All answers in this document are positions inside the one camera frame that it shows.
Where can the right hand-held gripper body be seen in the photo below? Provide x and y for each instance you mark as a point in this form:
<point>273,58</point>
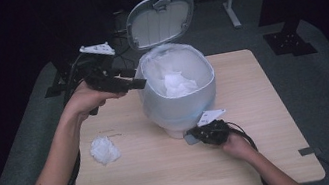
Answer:
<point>212,130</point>

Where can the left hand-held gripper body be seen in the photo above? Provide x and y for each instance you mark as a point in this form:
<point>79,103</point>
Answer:
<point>100,73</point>

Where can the white and grey pedal trash can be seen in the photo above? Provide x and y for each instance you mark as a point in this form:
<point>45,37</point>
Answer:
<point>179,110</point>

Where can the white tissue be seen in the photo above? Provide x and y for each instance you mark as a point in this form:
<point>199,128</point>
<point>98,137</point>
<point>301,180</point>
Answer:
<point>104,149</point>
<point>179,85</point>

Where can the person's left hand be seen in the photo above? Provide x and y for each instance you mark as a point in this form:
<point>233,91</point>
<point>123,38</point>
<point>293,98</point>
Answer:
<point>92,99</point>

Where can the person's right hand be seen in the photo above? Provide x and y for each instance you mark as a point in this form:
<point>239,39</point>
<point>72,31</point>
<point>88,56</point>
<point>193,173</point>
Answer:
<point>237,146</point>

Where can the black stand base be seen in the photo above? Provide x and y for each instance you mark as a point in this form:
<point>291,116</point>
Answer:
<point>56,86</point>
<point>289,42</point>

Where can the grey tape strip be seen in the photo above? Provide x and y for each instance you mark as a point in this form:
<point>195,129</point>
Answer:
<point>309,150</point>

